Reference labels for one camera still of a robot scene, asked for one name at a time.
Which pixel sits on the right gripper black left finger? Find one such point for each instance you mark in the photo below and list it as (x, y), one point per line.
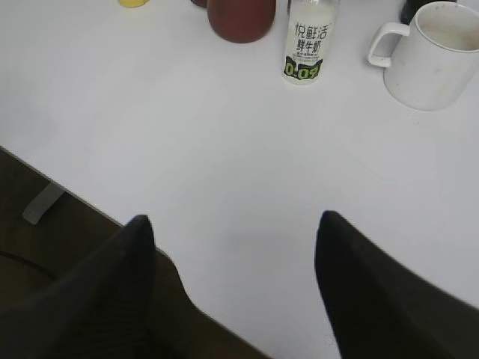
(98, 310)

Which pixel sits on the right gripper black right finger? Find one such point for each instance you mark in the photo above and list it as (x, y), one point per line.
(378, 308)

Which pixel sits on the white milk bottle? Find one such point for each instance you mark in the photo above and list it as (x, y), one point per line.
(309, 32)

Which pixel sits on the yellow paper cup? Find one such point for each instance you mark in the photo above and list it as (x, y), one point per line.
(132, 3)

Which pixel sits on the grey table leg foot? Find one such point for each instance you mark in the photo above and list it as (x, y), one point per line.
(41, 204)

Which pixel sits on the white ceramic mug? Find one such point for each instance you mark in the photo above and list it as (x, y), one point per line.
(428, 63)

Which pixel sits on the cola bottle yellow cap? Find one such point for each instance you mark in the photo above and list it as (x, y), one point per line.
(409, 9)

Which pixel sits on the red ceramic mug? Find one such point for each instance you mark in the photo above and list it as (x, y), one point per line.
(241, 21)

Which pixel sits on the brown coffee drink bottle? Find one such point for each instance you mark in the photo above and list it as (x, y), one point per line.
(200, 3)

